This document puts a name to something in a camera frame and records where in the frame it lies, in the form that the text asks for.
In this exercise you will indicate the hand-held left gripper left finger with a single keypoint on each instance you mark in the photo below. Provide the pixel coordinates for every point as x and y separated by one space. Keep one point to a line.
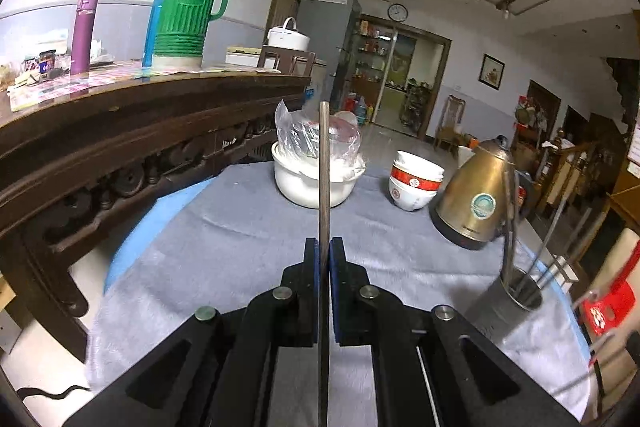
311 292

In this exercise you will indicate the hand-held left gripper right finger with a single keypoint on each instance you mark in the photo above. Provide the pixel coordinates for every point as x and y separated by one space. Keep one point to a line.
337 292

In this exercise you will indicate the dark metal chopstick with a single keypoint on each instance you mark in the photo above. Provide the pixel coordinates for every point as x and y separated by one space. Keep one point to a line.
552 274
575 242
507 247
545 237
324 167

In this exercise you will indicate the grey perforated utensil holder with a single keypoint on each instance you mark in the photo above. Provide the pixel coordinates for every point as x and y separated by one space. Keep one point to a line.
515 314

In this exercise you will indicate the grey table cloth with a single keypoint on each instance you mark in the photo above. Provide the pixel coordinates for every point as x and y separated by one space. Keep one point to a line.
225 247

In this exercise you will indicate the large white bowl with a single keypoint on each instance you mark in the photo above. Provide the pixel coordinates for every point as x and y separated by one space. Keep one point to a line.
300 187

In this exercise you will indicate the white red-banded bowl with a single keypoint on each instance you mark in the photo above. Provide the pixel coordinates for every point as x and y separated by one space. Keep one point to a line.
410 202
417 169

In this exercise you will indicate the gold electric kettle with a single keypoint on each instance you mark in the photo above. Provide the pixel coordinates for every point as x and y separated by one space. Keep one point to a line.
470 202

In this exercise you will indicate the clear plastic bag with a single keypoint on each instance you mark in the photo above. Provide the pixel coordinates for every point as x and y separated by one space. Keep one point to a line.
300 132

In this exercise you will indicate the blue table cover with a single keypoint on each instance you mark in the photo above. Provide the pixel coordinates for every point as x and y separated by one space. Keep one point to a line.
150 227

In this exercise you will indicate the light wooden chair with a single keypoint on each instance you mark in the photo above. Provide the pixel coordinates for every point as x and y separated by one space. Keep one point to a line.
450 122

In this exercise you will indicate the white stool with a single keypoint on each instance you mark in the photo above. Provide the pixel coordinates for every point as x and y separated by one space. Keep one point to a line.
562 269

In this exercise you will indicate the dark wooden chair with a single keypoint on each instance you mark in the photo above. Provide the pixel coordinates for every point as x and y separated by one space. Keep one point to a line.
287 59

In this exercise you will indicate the glass display cabinet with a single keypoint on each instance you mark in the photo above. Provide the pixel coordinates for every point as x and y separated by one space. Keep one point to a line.
370 57

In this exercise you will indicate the white box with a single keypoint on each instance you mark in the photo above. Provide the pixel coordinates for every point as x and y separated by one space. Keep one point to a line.
242 56

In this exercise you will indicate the carved wooden sideboard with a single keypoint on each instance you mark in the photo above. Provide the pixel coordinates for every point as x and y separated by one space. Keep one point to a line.
125 127

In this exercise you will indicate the white rice cooker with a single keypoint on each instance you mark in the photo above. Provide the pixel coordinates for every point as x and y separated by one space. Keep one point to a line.
287 38

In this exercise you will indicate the grey refrigerator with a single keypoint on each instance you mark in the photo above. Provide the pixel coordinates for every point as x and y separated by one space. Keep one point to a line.
327 37

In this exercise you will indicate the wooden stair railing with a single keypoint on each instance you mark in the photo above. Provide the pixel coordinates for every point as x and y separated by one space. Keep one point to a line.
565 167

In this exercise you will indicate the red plastic chair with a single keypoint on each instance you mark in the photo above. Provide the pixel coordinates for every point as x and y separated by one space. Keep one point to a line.
615 307

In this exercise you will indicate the blue thermos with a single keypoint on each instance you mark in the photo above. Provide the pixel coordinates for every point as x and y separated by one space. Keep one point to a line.
152 27

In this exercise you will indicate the green thermos jug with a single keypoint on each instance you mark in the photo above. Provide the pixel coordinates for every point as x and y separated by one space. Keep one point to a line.
185 7

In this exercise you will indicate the patterned table cover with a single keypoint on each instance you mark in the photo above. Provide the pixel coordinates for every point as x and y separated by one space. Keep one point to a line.
75 84

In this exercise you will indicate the pendant ceiling lamp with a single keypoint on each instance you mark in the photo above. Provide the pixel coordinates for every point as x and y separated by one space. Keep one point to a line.
506 11

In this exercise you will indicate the purple bottle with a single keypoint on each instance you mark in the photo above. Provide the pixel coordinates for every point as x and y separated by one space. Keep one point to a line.
82 32

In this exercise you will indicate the small glass jar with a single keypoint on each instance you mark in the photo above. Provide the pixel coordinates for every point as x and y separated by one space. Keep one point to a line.
47 62

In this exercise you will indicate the framed wall picture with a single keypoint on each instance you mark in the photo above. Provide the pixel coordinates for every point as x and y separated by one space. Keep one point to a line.
491 70

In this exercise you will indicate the round wall clock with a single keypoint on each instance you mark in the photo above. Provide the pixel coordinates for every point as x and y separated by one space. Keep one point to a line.
397 12

